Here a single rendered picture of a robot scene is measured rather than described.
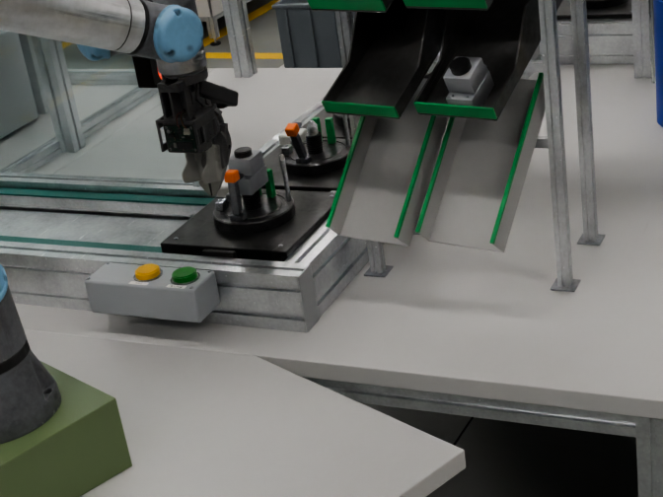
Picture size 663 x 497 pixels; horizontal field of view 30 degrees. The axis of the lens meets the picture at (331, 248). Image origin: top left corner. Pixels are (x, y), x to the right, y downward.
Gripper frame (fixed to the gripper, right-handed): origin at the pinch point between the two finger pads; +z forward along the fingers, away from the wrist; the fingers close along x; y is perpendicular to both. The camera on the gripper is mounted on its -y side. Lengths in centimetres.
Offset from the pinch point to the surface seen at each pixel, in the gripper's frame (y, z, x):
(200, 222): -7.6, 10.4, -9.0
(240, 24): -118, 7, -60
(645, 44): -118, 14, 45
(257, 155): -11.4, -0.8, 2.2
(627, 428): 14, 27, 68
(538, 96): -14, -11, 50
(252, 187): -8.0, 3.6, 2.2
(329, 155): -34.6, 8.4, 3.5
